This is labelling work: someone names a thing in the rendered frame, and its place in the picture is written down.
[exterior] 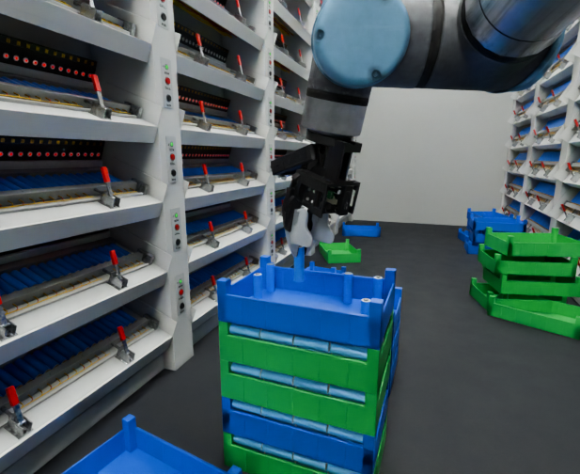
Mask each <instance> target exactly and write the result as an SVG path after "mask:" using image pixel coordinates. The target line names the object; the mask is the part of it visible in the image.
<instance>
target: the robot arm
mask: <svg viewBox="0 0 580 474"><path fill-rule="evenodd" d="M579 17H580V0H323V2H322V4H321V9H320V11H319V13H318V15H317V17H316V20H315V22H314V24H313V28H312V33H311V50H312V54H313V56H312V61H311V67H310V73H309V78H308V84H307V90H306V98H305V104H304V110H303V115H302V121H301V124H302V126H304V127H305V128H307V129H306V139H307V140H310V141H312V142H315V144H309V145H307V146H305V147H302V148H300V149H298V150H295V151H293V152H291V153H288V154H286V155H282V156H279V157H278V158H277V159H275V160H273V161H271V167H272V172H273V176H274V175H276V176H280V177H289V176H291V178H292V180H291V183H290V187H287V193H286V195H285V198H284V201H283V205H282V217H283V225H284V229H285V232H286V237H287V241H288V245H289V248H290V252H291V254H292V256H293V257H295V258H296V257H297V255H298V250H299V245H301V246H304V247H305V255H307V254H308V252H309V251H310V249H311V248H312V246H313V245H314V244H315V242H316V241H318V242H323V243H327V244H331V243H332V242H333V241H334V239H335V234H334V233H333V232H332V230H331V229H330V227H329V226H328V216H329V213H335V214H337V215H339V216H342V215H347V214H348V213H351V214H353V211H354V207H355V203H356V200H357V195H358V191H359V187H360V183H361V182H358V181H355V180H353V179H351V178H348V177H347V176H348V171H349V167H350V163H351V159H352V155H353V152H359V153H360V152H361V148H362V143H359V142H356V141H353V137H354V136H359V135H360V134H361V132H362V127H363V123H364V119H365V114H366V111H367V107H368V101H369V96H370V92H371V89H372V88H373V87H393V88H429V89H452V90H475V91H485V92H488V93H493V94H501V93H506V92H516V91H521V90H524V89H527V88H529V87H531V86H533V85H534V84H536V83H537V82H538V81H539V80H540V79H541V78H542V77H543V75H544V74H545V72H546V71H547V69H549V68H550V67H551V66H552V64H553V63H554V61H555V59H556V56H557V54H558V52H559V50H560V48H561V45H562V42H563V40H564V36H565V31H566V28H567V27H568V26H570V25H571V24H572V23H573V22H574V21H576V20H577V19H578V18H579ZM353 190H354V191H355V194H354V198H353V205H352V206H351V205H350V203H351V198H352V194H353ZM301 206H305V207H307V210H306V209H301Z"/></svg>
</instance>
